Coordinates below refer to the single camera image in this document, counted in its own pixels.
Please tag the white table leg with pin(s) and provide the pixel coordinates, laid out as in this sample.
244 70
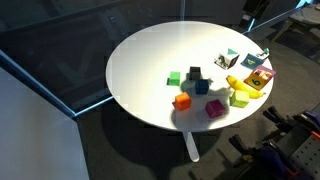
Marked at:
191 147

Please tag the blue block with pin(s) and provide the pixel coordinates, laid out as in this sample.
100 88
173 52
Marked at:
201 86

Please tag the perforated metal board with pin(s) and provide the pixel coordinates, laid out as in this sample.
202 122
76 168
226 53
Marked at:
306 156

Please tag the small teal toy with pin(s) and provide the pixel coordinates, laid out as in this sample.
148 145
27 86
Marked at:
263 52

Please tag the magenta block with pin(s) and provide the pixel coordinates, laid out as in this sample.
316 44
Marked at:
215 108

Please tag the wooden stool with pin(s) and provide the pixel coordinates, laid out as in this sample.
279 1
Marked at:
301 18

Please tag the grey block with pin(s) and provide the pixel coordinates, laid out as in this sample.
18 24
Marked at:
195 73

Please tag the black clamp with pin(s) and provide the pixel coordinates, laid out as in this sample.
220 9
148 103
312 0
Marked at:
277 117
240 144

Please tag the yellow banana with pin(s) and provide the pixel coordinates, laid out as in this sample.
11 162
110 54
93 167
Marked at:
240 86

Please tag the orange block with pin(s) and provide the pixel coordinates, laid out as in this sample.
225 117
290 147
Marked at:
182 101

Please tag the light green block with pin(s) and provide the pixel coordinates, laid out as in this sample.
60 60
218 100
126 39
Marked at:
239 98

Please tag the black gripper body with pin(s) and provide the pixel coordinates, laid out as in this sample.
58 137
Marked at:
254 11

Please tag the teal triangle piece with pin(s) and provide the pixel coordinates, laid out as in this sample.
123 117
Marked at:
231 51

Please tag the white partition panel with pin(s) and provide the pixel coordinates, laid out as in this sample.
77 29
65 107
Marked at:
36 133

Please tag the bright green block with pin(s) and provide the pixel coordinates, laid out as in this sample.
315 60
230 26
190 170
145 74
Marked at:
174 78

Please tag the orange number six cube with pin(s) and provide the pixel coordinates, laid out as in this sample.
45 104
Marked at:
258 79

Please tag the zebra picture cube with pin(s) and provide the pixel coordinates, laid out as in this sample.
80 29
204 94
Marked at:
226 60

